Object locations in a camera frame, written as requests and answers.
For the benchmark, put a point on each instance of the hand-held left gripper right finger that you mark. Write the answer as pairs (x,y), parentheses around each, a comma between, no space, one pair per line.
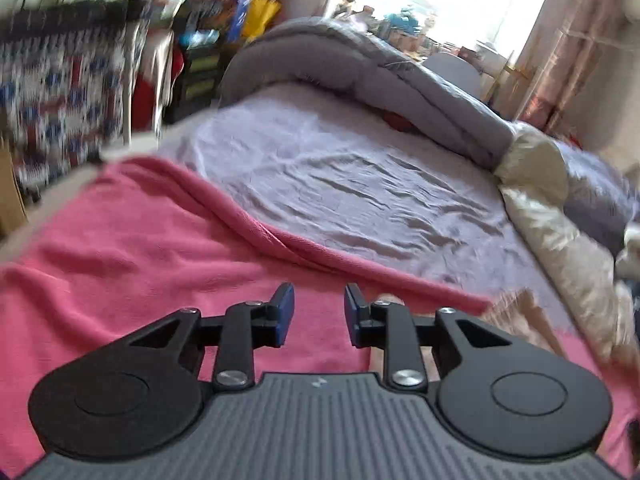
(352,312)

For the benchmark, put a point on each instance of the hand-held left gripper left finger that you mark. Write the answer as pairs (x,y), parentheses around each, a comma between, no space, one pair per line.
(285,312)

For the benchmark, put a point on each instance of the beige pants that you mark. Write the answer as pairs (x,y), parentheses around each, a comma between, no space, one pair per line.
(520,315)

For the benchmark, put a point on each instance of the lilac bed sheet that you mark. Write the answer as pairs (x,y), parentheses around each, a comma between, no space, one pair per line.
(325,170)

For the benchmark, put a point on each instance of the pink blanket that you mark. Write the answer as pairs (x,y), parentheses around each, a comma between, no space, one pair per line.
(125,260)

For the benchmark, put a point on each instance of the red pillow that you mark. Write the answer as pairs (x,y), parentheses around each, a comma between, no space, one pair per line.
(397,121)

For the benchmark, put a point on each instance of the cream duvet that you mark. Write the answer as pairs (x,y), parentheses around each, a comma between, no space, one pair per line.
(535,170)

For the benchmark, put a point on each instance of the grey quilt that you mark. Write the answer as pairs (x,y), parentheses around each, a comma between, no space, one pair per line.
(360,75)

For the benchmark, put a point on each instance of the black drawer unit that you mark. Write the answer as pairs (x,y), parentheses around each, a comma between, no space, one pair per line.
(200,80)

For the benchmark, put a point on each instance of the white chair back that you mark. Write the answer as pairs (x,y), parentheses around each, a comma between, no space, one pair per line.
(450,72)

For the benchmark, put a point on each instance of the red and white garment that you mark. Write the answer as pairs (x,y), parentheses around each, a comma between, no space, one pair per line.
(150,85)

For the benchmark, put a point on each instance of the lilac patterned quilt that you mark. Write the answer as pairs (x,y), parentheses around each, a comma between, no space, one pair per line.
(595,190)

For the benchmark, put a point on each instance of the wooden easel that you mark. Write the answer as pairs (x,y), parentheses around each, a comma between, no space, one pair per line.
(510,72)

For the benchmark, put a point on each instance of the yellow shopping bag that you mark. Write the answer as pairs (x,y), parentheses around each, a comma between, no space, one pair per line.
(262,17)

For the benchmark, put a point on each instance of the blue plush toy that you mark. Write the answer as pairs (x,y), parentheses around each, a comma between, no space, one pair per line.
(404,20)

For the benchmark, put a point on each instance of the cardboard box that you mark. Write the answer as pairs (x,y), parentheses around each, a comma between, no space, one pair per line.
(10,195)

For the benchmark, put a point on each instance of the colourful toy box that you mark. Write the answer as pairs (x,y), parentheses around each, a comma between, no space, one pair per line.
(232,15)

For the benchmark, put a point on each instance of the patterned woven cloth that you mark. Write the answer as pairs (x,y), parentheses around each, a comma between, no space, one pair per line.
(60,100)

